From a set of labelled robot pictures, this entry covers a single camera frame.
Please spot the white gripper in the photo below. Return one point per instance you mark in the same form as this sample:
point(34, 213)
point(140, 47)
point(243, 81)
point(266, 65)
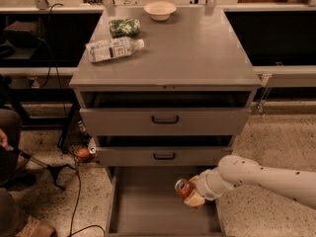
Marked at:
point(203, 184)

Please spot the red coke can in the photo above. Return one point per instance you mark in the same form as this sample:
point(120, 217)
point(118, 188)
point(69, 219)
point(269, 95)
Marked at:
point(184, 188)

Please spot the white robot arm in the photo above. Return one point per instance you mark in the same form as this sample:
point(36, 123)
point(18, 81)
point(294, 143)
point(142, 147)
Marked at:
point(234, 171)

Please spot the grey middle drawer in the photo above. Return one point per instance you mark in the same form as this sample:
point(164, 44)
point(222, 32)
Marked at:
point(168, 150)

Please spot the grey open bottom drawer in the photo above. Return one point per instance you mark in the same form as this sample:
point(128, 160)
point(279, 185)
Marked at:
point(144, 204)

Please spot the grey metal drawer cabinet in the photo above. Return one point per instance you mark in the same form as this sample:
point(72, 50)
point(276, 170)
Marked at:
point(194, 50)

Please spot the grey top drawer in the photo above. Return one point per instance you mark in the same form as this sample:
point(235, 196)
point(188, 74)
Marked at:
point(166, 113)

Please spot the person's hand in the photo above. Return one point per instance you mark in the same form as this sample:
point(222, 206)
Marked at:
point(4, 140)

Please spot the orange ball on floor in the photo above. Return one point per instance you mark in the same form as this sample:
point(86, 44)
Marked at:
point(83, 154)

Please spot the black grabber tool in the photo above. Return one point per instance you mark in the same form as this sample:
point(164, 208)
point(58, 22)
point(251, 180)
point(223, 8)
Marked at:
point(29, 180)

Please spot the clear plastic water bottle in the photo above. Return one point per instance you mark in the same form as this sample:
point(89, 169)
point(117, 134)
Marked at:
point(109, 49)

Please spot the tan shoe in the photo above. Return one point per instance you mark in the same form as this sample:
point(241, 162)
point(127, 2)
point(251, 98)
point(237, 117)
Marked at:
point(36, 228)

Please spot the green chip bag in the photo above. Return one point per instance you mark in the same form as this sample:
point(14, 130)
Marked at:
point(124, 27)

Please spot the white ceramic bowl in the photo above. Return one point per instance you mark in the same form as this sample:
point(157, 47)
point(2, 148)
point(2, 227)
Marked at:
point(160, 10)

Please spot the person's dark trouser leg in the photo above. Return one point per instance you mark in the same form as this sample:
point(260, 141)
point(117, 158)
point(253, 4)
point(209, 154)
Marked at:
point(10, 125)

